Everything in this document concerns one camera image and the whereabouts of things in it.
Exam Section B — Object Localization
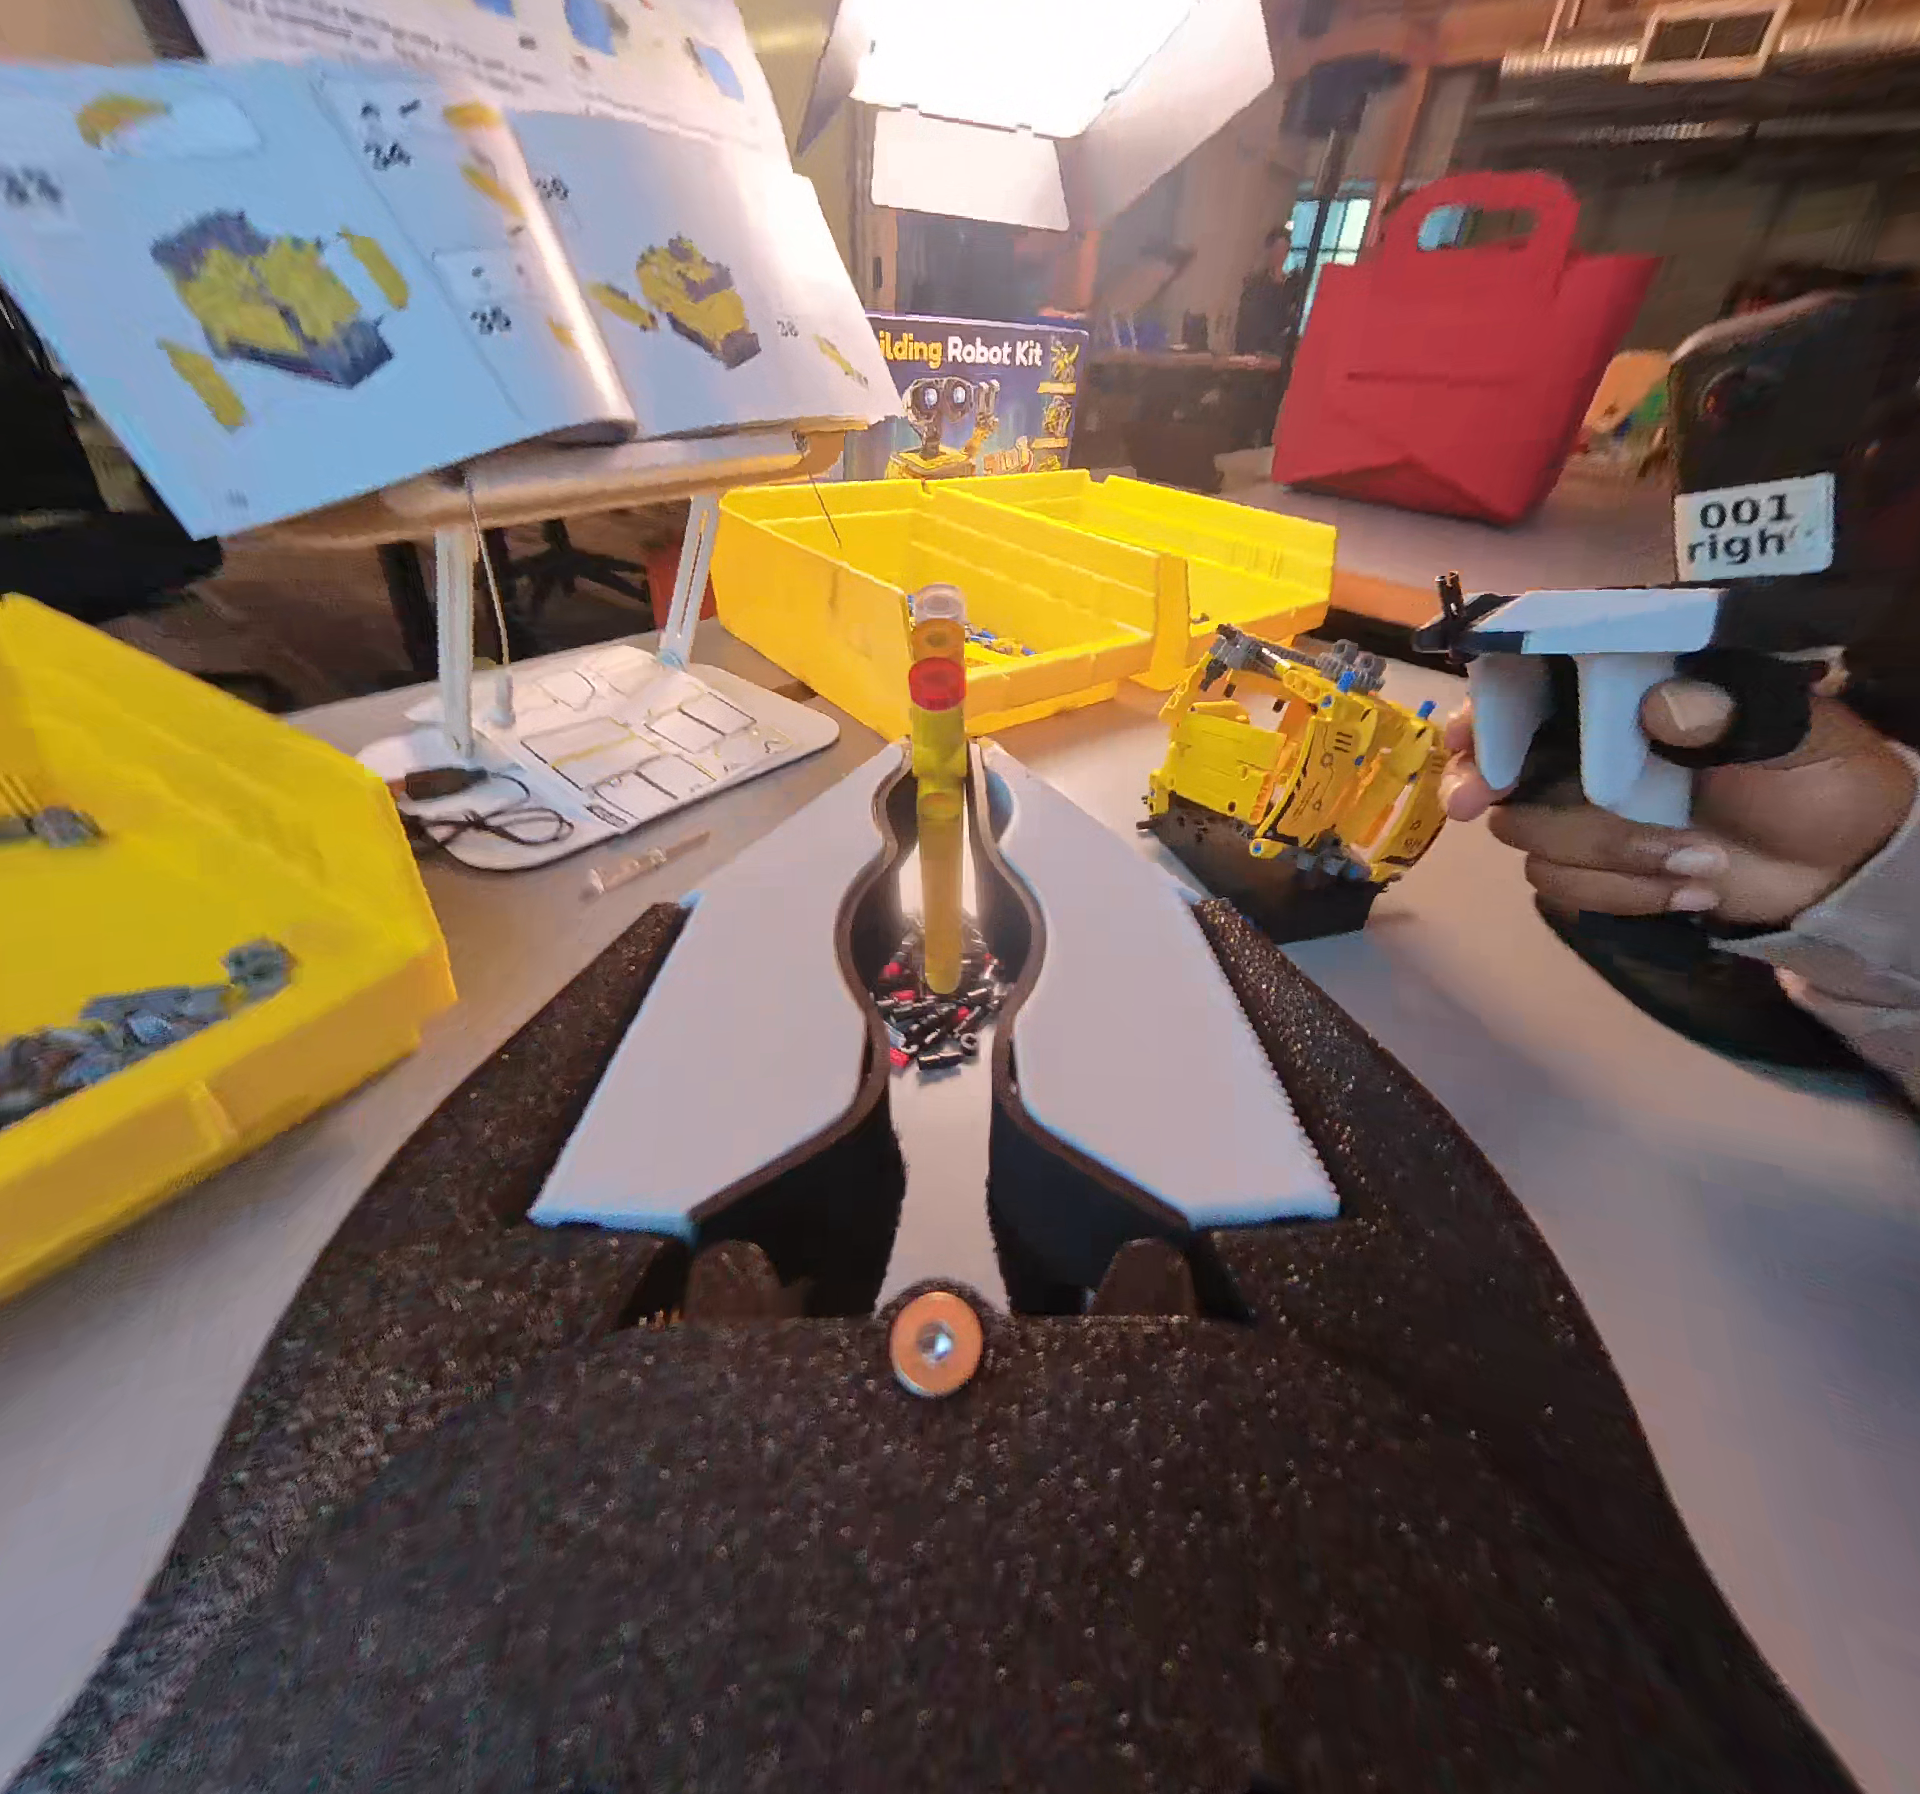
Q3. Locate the studio softbox light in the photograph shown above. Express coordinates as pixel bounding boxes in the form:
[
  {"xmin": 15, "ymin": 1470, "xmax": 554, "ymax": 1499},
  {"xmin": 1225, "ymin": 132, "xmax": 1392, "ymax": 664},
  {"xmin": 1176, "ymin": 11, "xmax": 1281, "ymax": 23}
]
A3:
[{"xmin": 794, "ymin": 0, "xmax": 1290, "ymax": 236}]

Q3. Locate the clear-handled small screwdriver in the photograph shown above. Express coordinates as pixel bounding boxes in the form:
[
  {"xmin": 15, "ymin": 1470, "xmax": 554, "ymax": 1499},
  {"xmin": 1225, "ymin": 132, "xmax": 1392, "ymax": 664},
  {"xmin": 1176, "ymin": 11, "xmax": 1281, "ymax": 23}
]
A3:
[{"xmin": 585, "ymin": 830, "xmax": 719, "ymax": 899}]

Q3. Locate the ceiling air vent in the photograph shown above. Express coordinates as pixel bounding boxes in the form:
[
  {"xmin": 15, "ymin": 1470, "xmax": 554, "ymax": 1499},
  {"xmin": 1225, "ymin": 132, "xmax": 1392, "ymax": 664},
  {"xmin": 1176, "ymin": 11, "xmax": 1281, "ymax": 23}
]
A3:
[{"xmin": 1626, "ymin": 0, "xmax": 1798, "ymax": 85}]

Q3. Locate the pile of small connector pins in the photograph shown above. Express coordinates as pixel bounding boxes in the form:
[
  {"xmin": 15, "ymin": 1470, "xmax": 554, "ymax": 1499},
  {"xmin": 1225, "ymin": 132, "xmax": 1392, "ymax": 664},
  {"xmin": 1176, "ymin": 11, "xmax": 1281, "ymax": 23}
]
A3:
[{"xmin": 867, "ymin": 924, "xmax": 1005, "ymax": 1074}]

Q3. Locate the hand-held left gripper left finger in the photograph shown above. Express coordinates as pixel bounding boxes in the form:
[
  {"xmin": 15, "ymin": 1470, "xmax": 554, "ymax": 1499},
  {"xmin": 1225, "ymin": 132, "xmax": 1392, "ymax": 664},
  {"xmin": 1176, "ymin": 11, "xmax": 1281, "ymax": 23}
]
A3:
[{"xmin": 528, "ymin": 739, "xmax": 920, "ymax": 1241}]

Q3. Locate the sticker sheet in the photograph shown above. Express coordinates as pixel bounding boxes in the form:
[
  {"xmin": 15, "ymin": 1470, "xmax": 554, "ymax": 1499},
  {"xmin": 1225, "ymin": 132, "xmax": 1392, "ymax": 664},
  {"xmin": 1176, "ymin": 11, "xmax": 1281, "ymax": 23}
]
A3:
[{"xmin": 486, "ymin": 653, "xmax": 798, "ymax": 828}]

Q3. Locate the open instruction booklet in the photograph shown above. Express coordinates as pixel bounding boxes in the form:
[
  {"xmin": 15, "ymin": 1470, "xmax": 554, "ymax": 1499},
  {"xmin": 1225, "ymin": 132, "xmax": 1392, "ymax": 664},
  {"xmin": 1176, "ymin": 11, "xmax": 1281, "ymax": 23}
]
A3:
[{"xmin": 0, "ymin": 59, "xmax": 902, "ymax": 544}]

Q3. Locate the yellow toy robot model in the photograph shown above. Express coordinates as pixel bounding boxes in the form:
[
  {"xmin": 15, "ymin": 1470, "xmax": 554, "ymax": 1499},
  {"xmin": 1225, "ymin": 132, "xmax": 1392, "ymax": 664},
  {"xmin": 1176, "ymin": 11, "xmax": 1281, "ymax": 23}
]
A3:
[{"xmin": 1140, "ymin": 630, "xmax": 1459, "ymax": 944}]

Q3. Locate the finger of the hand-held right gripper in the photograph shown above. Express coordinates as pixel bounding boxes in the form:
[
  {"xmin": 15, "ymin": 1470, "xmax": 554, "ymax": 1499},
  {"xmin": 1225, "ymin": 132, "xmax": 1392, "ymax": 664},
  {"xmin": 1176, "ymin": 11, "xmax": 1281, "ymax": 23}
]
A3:
[{"xmin": 1459, "ymin": 587, "xmax": 1731, "ymax": 662}]

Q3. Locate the blue toy kit box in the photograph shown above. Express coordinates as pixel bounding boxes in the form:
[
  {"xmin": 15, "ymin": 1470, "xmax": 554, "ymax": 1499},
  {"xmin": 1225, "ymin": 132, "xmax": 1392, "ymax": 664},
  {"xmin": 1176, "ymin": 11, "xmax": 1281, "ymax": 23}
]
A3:
[{"xmin": 858, "ymin": 308, "xmax": 1095, "ymax": 483}]

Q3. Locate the black cable with plug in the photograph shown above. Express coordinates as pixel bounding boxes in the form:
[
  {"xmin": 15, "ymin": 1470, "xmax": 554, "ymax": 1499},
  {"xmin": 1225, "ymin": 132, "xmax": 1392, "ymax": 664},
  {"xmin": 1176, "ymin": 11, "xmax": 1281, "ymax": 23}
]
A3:
[{"xmin": 392, "ymin": 762, "xmax": 581, "ymax": 854}]

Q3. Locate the yellow perforated beam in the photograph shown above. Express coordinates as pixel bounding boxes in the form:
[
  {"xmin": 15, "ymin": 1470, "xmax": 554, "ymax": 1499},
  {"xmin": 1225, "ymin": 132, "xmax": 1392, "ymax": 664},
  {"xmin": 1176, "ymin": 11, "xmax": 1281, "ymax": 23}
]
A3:
[{"xmin": 905, "ymin": 586, "xmax": 970, "ymax": 997}]

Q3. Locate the heap of dark connector pieces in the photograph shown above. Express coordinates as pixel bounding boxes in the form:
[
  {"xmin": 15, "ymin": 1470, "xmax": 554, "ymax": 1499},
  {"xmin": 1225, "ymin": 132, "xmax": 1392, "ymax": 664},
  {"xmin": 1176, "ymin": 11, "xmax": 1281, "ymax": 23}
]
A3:
[{"xmin": 0, "ymin": 799, "xmax": 295, "ymax": 1124}]

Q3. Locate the heap of grey blue pieces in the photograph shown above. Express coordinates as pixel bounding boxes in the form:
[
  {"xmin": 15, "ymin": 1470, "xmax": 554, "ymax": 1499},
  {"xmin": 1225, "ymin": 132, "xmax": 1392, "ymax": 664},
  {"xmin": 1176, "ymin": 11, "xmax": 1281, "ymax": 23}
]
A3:
[{"xmin": 907, "ymin": 616, "xmax": 1053, "ymax": 664}]

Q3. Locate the red tote bag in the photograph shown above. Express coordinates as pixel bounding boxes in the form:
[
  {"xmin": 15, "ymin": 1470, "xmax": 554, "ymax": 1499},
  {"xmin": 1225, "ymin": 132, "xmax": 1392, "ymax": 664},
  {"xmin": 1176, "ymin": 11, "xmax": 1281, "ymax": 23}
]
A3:
[{"xmin": 1269, "ymin": 168, "xmax": 1664, "ymax": 528}]

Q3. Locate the white book stand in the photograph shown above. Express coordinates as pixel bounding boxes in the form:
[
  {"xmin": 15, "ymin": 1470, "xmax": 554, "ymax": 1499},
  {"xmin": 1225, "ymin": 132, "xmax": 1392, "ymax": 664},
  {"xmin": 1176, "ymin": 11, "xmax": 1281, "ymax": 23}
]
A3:
[{"xmin": 356, "ymin": 414, "xmax": 851, "ymax": 874}]

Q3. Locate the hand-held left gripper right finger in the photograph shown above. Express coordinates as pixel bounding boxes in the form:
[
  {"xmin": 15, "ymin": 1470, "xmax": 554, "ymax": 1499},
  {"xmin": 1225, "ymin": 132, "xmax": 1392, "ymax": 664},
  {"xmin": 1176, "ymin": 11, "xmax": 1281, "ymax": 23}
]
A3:
[{"xmin": 973, "ymin": 739, "xmax": 1345, "ymax": 1234}]

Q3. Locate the black connector pin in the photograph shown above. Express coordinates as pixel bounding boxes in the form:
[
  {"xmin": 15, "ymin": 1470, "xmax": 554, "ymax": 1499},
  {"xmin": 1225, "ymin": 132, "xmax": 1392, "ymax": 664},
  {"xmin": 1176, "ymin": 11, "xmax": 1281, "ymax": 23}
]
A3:
[{"xmin": 1411, "ymin": 569, "xmax": 1507, "ymax": 655}]

